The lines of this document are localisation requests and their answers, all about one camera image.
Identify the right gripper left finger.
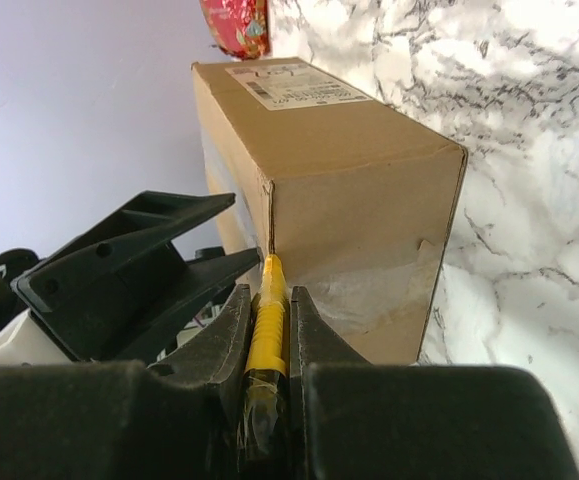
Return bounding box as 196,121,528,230
151,285,252,479

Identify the red candy bag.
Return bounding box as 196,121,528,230
200,0,270,60

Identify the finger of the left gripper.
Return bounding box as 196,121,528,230
12,191,235,313
113,248,260,361

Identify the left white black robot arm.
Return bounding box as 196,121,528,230
0,191,261,364

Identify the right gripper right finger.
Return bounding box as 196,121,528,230
289,286,368,479

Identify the brown cardboard express box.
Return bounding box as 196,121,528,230
191,58,468,365

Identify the yellow utility knife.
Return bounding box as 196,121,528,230
238,254,289,467

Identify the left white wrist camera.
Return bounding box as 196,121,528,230
0,309,71,366

